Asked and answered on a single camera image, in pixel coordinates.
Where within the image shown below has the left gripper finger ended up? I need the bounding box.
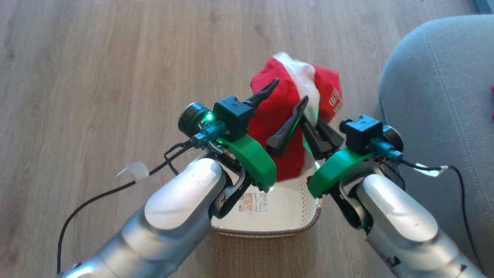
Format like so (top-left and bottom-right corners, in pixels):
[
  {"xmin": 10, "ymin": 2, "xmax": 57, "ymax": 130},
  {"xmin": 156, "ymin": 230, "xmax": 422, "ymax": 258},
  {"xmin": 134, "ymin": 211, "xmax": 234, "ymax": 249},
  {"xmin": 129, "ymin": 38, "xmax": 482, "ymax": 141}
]
[
  {"xmin": 243, "ymin": 78, "xmax": 280, "ymax": 108},
  {"xmin": 266, "ymin": 96, "xmax": 310, "ymax": 157}
]

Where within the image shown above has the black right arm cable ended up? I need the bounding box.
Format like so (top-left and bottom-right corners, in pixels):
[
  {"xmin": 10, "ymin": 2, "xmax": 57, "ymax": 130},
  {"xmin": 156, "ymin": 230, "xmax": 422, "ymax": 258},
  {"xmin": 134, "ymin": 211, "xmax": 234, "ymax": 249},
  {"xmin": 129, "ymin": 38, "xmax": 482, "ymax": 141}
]
[{"xmin": 398, "ymin": 158, "xmax": 483, "ymax": 271}]

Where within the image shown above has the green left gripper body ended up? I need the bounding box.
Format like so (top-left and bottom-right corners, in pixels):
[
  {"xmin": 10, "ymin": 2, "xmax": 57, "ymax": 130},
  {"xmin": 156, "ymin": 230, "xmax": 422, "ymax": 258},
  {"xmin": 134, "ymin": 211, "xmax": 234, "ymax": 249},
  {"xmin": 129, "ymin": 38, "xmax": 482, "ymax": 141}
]
[{"xmin": 216, "ymin": 135, "xmax": 277, "ymax": 192}]

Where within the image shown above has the grey sofa cushion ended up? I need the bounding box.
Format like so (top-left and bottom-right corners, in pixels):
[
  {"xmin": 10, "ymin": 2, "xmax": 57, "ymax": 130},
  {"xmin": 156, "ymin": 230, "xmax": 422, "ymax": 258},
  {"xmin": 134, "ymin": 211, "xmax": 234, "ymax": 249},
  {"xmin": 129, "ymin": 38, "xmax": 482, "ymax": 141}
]
[{"xmin": 379, "ymin": 15, "xmax": 494, "ymax": 278}]

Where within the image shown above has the red and white clothing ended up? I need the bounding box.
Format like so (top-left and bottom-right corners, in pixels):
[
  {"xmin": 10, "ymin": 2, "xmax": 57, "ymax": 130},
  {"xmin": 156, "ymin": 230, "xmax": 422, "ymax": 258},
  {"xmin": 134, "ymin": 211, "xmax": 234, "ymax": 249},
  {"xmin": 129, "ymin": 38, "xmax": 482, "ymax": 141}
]
[{"xmin": 247, "ymin": 52, "xmax": 344, "ymax": 182}]

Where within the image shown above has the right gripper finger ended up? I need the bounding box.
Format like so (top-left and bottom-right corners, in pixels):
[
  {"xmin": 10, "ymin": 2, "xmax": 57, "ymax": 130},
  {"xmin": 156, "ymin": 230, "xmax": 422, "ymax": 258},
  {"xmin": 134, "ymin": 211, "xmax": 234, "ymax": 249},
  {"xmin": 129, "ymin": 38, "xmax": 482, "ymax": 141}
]
[
  {"xmin": 301, "ymin": 117, "xmax": 329, "ymax": 161},
  {"xmin": 317, "ymin": 120, "xmax": 345, "ymax": 154}
]

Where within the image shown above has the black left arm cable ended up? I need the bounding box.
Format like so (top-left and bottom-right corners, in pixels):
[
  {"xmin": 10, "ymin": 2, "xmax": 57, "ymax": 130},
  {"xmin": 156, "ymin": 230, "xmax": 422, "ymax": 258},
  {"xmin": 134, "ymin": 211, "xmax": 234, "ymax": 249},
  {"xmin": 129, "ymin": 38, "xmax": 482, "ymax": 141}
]
[{"xmin": 57, "ymin": 140, "xmax": 201, "ymax": 275}]

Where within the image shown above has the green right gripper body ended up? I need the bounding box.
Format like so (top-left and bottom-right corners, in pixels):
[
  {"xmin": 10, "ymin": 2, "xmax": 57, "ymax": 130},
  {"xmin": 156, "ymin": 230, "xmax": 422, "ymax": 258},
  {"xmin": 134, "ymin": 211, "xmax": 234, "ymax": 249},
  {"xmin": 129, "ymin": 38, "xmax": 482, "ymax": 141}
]
[{"xmin": 308, "ymin": 149, "xmax": 375, "ymax": 198}]

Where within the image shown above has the white brown laundry basket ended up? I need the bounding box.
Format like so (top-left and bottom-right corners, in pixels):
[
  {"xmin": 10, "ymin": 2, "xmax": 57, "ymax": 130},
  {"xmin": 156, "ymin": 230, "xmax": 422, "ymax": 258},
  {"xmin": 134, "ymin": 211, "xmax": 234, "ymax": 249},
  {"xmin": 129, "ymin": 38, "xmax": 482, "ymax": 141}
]
[{"xmin": 210, "ymin": 162, "xmax": 323, "ymax": 237}]

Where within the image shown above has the white tape tag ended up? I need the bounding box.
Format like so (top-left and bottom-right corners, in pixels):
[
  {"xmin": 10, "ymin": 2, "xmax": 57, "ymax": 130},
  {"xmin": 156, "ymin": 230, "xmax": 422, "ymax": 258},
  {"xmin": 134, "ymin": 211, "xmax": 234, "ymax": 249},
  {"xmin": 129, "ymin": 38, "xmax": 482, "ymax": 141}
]
[
  {"xmin": 117, "ymin": 162, "xmax": 150, "ymax": 183},
  {"xmin": 415, "ymin": 164, "xmax": 449, "ymax": 178}
]

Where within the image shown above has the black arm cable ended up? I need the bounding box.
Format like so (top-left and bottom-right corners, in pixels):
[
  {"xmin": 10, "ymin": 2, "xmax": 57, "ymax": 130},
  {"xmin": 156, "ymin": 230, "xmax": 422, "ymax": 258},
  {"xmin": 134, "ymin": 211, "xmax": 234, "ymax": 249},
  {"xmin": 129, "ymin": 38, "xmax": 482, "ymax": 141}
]
[
  {"xmin": 398, "ymin": 158, "xmax": 483, "ymax": 271},
  {"xmin": 57, "ymin": 140, "xmax": 201, "ymax": 275}
]

